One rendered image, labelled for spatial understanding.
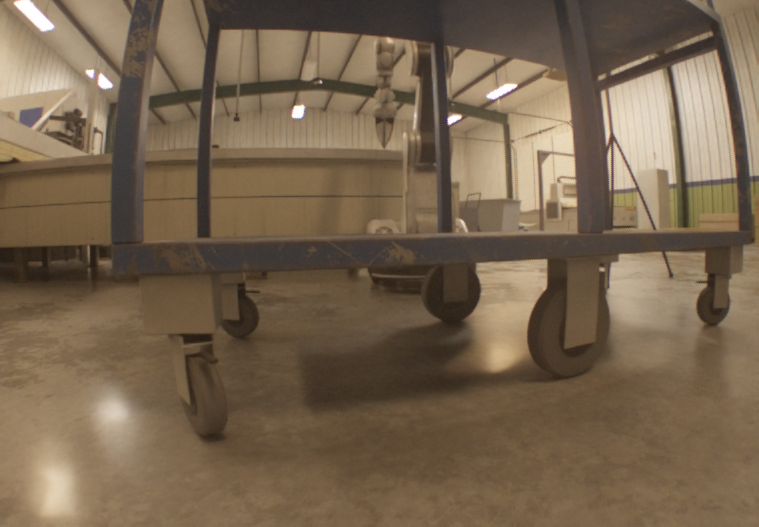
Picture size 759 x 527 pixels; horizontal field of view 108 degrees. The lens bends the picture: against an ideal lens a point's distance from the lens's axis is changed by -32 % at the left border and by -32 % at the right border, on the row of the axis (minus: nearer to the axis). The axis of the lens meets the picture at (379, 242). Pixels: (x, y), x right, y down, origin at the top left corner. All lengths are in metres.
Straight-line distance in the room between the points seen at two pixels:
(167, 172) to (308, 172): 0.92
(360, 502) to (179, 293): 0.36
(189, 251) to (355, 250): 0.23
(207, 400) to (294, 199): 2.10
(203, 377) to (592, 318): 0.71
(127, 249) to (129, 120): 0.18
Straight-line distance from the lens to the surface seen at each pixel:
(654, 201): 9.63
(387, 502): 0.49
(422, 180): 1.92
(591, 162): 0.79
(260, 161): 2.59
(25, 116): 6.48
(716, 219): 9.32
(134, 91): 0.62
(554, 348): 0.81
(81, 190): 2.91
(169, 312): 0.60
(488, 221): 8.73
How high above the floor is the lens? 0.31
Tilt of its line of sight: 2 degrees down
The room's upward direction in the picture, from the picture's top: 1 degrees counter-clockwise
